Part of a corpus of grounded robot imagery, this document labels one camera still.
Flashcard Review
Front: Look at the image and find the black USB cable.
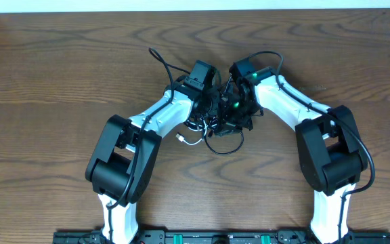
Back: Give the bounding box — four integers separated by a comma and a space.
184, 76, 245, 156

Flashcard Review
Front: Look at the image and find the white USB cable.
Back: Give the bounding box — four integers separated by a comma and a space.
175, 115, 209, 146

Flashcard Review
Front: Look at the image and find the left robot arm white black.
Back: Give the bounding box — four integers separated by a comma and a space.
85, 60, 217, 243

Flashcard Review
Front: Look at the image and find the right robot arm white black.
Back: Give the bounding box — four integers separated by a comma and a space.
219, 58, 375, 243

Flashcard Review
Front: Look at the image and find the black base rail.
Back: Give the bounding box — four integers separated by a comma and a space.
52, 229, 390, 244

